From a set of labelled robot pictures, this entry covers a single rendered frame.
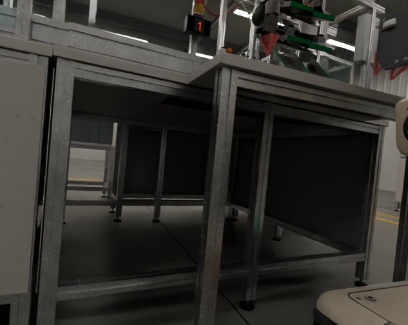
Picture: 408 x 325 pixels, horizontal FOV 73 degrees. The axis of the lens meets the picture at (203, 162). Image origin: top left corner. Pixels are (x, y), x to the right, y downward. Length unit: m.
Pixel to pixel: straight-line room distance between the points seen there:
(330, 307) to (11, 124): 0.94
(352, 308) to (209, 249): 0.36
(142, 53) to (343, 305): 0.93
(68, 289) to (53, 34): 0.76
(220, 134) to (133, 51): 0.45
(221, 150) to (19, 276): 0.66
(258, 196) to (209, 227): 0.42
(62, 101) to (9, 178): 0.25
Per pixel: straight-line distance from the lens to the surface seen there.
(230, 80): 0.75
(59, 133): 0.88
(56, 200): 0.89
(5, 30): 0.96
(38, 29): 1.01
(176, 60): 1.04
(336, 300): 0.83
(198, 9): 1.47
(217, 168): 0.71
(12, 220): 0.92
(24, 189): 0.90
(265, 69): 0.78
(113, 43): 1.00
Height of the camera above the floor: 0.60
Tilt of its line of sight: 2 degrees down
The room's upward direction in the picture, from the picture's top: 5 degrees clockwise
